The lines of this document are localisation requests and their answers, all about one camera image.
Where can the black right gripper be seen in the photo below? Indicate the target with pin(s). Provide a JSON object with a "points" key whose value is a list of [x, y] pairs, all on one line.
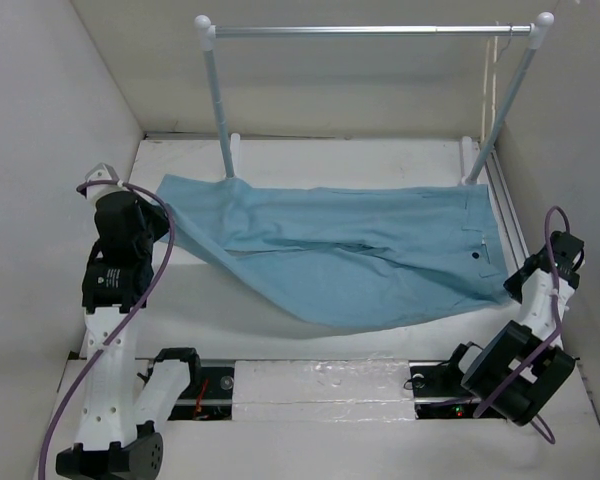
{"points": [[512, 285]]}

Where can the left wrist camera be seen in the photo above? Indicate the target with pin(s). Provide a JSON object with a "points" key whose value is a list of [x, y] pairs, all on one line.
{"points": [[101, 179]]}

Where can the cream plastic hanger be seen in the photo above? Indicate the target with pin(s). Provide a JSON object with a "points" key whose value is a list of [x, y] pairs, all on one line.
{"points": [[493, 53]]}

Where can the light blue trousers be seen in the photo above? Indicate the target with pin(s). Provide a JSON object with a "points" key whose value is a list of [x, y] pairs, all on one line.
{"points": [[347, 258]]}

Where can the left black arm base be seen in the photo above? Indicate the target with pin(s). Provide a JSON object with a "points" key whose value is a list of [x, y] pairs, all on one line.
{"points": [[200, 395]]}

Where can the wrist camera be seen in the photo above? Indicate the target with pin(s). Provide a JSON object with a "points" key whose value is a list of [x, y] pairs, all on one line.
{"points": [[568, 253], [101, 179]]}

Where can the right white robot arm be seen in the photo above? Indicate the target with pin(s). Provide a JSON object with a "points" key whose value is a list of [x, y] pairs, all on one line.
{"points": [[524, 365]]}

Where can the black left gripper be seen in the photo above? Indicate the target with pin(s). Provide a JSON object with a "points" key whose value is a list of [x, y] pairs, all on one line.
{"points": [[161, 222]]}

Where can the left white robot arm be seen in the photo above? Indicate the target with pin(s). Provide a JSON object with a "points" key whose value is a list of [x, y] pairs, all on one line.
{"points": [[119, 435]]}

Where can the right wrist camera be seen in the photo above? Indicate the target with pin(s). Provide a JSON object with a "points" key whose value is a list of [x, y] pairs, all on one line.
{"points": [[568, 253]]}

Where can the white clothes rack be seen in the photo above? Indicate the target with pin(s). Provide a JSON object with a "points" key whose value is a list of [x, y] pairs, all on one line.
{"points": [[342, 82]]}

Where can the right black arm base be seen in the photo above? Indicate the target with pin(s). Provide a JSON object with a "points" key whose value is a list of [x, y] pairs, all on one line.
{"points": [[438, 395]]}

